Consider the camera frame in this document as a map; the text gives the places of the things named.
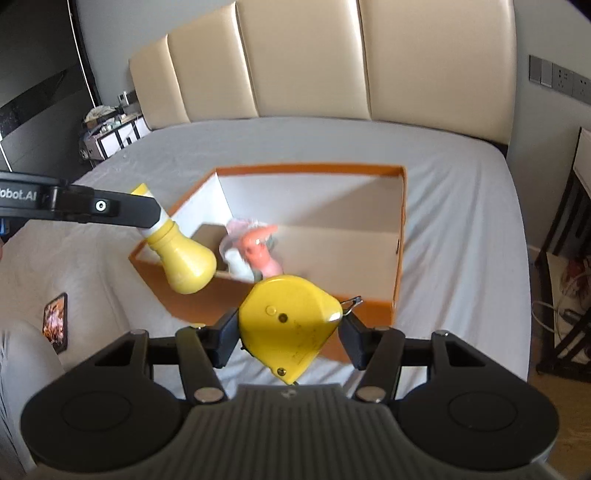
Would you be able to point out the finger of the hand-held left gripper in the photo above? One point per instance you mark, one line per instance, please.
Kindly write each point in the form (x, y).
(101, 206)

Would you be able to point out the yellow bulb-shaped bottle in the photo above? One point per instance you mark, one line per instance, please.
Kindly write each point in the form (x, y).
(189, 263)

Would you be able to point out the pink bottle with salmon cap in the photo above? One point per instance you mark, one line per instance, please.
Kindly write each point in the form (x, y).
(256, 249)

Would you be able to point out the cluttered white bedside table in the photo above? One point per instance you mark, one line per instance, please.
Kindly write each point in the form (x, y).
(115, 134)

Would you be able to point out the grey bed sheet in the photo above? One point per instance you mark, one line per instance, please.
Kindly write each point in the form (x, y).
(461, 221)

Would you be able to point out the printed bag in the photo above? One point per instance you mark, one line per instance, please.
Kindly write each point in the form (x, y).
(572, 281)

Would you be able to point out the orange cardboard box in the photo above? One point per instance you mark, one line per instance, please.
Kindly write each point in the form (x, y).
(323, 258)

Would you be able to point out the yellow tape measure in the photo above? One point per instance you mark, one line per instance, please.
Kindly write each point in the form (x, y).
(286, 318)

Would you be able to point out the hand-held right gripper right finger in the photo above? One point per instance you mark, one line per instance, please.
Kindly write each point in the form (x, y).
(353, 344)

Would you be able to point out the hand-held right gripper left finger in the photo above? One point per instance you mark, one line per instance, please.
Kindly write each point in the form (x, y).
(226, 339)

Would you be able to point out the clear container with pink sponge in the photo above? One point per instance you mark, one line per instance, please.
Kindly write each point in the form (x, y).
(233, 258)

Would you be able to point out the grey wall switch panel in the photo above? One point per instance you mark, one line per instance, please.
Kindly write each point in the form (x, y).
(561, 78)

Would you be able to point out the smartphone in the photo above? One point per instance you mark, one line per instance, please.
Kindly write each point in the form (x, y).
(55, 323)

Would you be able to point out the dark glossy panel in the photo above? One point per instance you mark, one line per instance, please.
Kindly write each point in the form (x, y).
(37, 110)

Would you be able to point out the cream padded headboard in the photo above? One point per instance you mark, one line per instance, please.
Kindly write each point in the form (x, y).
(300, 60)

